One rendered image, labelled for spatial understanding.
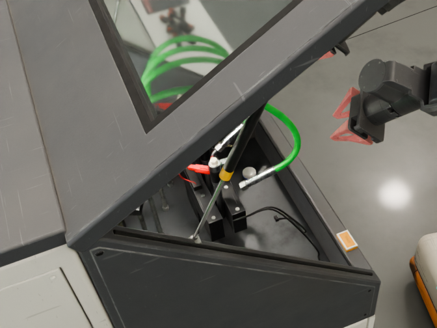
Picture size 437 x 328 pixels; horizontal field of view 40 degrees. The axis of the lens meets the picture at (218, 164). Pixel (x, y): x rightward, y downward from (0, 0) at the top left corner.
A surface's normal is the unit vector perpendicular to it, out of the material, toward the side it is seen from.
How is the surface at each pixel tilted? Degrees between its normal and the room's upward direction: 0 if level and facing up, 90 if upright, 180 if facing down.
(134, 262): 90
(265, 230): 0
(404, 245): 0
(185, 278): 90
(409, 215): 0
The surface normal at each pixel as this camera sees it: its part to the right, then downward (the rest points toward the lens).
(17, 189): -0.10, -0.66
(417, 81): 0.56, -0.11
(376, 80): -0.81, -0.26
